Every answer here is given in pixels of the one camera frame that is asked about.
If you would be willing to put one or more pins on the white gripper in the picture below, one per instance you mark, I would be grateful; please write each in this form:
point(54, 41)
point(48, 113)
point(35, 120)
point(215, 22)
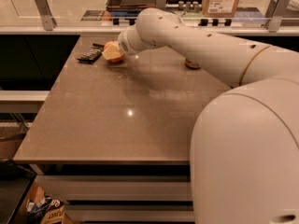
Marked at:
point(125, 45)

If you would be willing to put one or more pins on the red apple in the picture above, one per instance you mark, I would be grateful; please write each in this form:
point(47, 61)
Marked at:
point(112, 52)

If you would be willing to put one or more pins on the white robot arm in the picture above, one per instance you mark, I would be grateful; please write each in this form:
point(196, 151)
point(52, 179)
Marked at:
point(244, 156)

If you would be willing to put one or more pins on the black rxbar chocolate wrapper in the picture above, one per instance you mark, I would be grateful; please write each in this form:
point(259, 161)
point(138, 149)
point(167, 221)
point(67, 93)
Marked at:
point(92, 54)

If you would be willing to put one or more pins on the gold soda can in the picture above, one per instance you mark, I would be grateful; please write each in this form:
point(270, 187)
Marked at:
point(192, 65)

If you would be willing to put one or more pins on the cardboard box with label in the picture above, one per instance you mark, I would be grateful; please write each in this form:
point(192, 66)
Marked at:
point(219, 8)

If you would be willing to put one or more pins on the upper grey drawer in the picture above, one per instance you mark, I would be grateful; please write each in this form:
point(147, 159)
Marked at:
point(115, 188)

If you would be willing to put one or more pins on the grey drawer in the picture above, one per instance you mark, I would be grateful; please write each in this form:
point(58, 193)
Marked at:
point(130, 213)
point(115, 188)

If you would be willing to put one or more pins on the lower grey drawer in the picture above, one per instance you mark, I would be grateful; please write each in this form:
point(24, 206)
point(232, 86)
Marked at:
point(130, 213)

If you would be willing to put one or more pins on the snack bag on floor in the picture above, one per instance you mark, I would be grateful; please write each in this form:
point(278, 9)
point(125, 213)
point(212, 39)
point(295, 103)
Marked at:
point(45, 211)

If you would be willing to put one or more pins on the left metal bracket post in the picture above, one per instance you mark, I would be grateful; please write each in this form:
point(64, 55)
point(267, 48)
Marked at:
point(48, 21)

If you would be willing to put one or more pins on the right metal bracket post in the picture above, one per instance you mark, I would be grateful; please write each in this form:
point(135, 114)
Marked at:
point(275, 13)

